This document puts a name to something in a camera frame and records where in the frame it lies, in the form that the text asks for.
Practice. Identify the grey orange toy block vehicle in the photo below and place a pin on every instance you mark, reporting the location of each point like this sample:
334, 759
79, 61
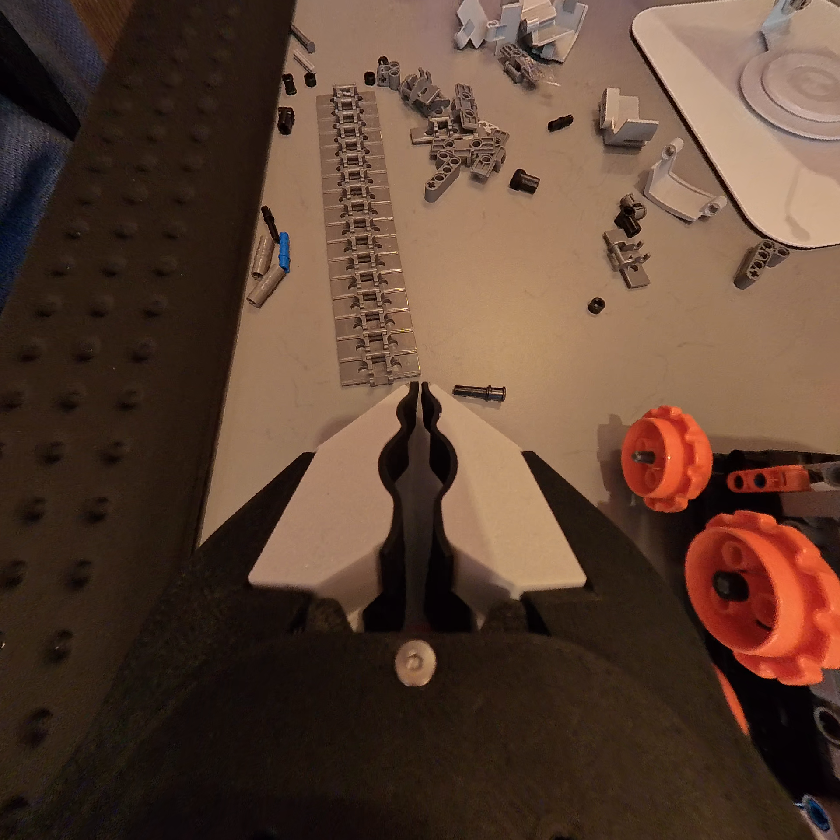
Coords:
754, 577

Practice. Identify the blue pin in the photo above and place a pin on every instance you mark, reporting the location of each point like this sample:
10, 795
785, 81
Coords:
283, 250

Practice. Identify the light grey curved block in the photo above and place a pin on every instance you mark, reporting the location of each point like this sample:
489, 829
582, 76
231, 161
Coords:
627, 121

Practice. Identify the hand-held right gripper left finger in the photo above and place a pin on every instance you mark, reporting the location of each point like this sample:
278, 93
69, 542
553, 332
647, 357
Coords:
315, 525

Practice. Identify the light grey short beam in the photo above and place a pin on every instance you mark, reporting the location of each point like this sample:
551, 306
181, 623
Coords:
487, 127

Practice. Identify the grey tube connector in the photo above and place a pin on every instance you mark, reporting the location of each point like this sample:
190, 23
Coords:
260, 257
266, 289

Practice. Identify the black short connector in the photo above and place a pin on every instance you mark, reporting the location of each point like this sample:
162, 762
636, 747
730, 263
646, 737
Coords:
523, 180

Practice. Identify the black perforated panel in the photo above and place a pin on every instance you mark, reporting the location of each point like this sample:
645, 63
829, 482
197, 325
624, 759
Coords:
131, 328

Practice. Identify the light grey angled panel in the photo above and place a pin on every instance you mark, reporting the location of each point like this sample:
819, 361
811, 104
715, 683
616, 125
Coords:
522, 19
469, 26
564, 36

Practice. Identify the black grey cross connector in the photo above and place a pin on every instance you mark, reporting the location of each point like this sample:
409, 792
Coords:
630, 215

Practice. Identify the light grey curved panel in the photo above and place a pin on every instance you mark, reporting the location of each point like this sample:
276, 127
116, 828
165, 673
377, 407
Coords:
679, 184

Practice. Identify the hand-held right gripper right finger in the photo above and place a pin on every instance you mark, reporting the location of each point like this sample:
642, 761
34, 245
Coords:
512, 525

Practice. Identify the grey connector block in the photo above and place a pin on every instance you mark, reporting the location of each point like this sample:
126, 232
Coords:
489, 154
451, 148

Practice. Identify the black long pin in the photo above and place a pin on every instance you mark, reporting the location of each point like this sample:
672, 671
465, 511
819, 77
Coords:
269, 222

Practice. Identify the black small block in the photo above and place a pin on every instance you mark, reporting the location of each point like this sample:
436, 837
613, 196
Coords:
286, 121

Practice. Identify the light grey short rod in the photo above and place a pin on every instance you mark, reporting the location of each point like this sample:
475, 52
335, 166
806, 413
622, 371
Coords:
304, 62

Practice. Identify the single grey track link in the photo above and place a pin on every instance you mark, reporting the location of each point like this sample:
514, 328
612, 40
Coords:
423, 92
430, 131
627, 259
466, 105

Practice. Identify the grey double connector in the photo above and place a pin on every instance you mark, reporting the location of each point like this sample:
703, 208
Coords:
389, 73

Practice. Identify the dark grey angled beam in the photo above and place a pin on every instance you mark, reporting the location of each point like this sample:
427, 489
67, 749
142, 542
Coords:
761, 264

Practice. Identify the white lamp base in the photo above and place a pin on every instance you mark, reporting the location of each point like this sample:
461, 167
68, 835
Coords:
754, 164

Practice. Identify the grey axle rod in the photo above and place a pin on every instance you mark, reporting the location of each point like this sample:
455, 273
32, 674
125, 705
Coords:
303, 39

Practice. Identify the dark grey gear connector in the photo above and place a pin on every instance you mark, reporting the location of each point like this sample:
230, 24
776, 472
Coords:
520, 64

